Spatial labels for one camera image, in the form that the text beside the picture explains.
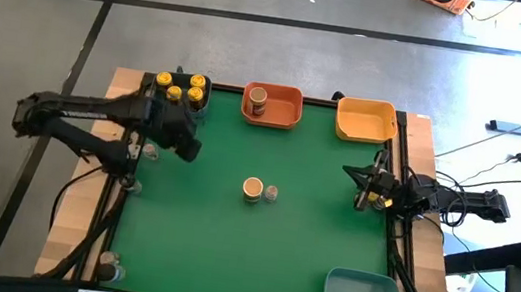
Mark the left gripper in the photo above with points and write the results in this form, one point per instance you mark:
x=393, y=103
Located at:
x=168, y=121

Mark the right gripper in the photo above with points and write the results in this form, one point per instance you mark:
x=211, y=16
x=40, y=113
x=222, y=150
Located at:
x=383, y=174

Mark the small glass jar cork stopper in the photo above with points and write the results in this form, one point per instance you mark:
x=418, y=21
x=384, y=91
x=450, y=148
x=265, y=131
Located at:
x=109, y=257
x=150, y=150
x=271, y=193

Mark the clear spice jar black cap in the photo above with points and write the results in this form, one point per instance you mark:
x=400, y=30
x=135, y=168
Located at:
x=132, y=183
x=108, y=272

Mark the tall spice jar tan lid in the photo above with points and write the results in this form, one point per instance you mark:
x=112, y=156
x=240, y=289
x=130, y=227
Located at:
x=257, y=96
x=253, y=187

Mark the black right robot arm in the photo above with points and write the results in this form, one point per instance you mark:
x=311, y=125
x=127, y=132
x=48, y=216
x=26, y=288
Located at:
x=460, y=202

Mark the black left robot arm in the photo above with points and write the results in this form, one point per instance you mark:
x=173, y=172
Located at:
x=74, y=106

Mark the dark blue plastic bin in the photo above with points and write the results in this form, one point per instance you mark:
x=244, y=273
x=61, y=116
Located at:
x=201, y=114

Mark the yellow plastic bin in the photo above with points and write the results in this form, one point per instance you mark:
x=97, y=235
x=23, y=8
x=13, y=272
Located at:
x=364, y=122

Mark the black clamp knob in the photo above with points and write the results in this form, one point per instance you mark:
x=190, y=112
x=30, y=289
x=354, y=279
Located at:
x=179, y=70
x=337, y=95

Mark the green table mat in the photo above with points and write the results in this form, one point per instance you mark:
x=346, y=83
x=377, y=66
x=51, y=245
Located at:
x=227, y=242

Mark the orange plastic bin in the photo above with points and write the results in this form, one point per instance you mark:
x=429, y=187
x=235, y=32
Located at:
x=283, y=108

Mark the black table frame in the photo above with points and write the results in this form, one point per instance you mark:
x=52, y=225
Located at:
x=322, y=102

